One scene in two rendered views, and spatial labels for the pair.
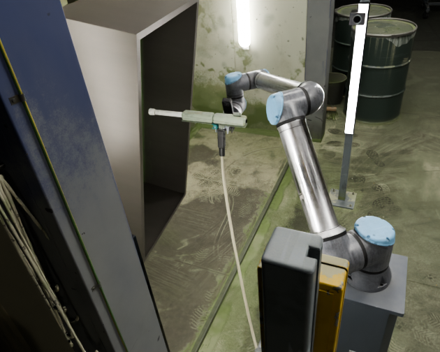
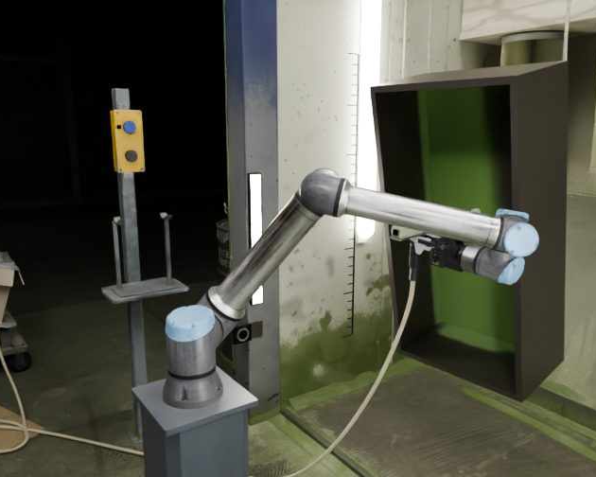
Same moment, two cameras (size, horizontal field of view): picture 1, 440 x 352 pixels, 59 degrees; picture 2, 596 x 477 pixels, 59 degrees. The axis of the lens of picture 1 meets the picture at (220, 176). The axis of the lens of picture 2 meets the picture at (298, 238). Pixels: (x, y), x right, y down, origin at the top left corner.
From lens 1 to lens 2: 2.79 m
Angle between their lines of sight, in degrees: 105
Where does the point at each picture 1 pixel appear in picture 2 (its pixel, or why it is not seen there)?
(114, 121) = (395, 170)
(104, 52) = (392, 104)
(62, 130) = (233, 89)
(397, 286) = (153, 400)
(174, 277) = (441, 459)
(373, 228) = (189, 312)
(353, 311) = not seen: hidden behind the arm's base
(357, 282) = not seen: hidden behind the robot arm
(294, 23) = not seen: outside the picture
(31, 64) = (231, 60)
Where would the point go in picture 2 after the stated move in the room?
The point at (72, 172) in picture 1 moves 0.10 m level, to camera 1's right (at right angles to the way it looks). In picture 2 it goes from (232, 108) to (219, 107)
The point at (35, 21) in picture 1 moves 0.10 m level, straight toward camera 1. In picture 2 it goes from (235, 44) to (213, 45)
